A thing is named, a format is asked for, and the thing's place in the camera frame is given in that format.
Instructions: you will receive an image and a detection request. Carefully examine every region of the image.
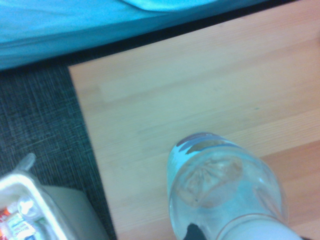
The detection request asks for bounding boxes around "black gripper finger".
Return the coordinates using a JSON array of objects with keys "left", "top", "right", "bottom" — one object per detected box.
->
[{"left": 186, "top": 222, "right": 211, "bottom": 240}]

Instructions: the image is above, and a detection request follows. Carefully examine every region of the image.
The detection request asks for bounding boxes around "clear plastic water bottle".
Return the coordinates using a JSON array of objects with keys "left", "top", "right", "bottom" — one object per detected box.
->
[{"left": 166, "top": 132, "right": 304, "bottom": 240}]

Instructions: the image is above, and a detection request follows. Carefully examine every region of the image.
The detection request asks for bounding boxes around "white trash bin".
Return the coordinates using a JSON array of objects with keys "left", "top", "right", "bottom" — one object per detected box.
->
[{"left": 0, "top": 152, "right": 111, "bottom": 240}]

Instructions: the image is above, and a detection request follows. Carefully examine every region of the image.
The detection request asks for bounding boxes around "reddish wood coffee table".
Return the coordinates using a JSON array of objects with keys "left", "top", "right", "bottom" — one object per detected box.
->
[{"left": 68, "top": 0, "right": 320, "bottom": 240}]

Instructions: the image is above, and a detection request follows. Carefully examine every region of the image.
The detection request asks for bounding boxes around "green drink can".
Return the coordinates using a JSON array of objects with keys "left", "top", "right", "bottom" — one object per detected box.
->
[{"left": 15, "top": 194, "right": 49, "bottom": 226}]

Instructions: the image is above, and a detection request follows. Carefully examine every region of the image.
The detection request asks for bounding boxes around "red snack wrapper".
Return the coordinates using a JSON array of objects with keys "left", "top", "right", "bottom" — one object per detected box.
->
[{"left": 0, "top": 208, "right": 11, "bottom": 237}]

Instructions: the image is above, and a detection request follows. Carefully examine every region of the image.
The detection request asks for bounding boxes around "light blue sofa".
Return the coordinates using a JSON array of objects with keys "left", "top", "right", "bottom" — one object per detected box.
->
[{"left": 0, "top": 0, "right": 266, "bottom": 71}]

